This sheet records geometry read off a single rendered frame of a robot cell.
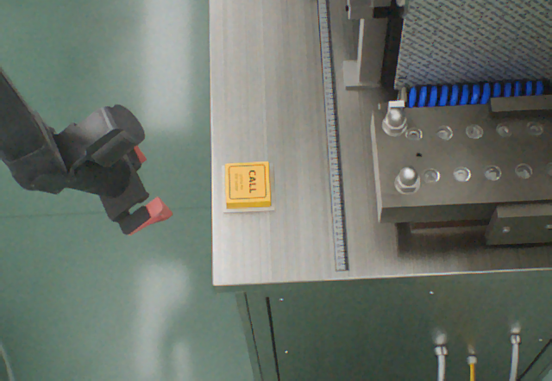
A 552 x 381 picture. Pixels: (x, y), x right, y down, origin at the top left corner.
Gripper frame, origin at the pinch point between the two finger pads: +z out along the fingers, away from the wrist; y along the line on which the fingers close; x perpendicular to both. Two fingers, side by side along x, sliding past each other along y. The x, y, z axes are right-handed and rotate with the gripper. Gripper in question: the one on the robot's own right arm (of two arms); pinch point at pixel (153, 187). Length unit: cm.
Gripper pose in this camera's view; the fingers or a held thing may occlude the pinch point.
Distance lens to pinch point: 141.5
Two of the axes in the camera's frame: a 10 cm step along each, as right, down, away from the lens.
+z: 4.7, 1.7, 8.6
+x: -7.7, 5.6, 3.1
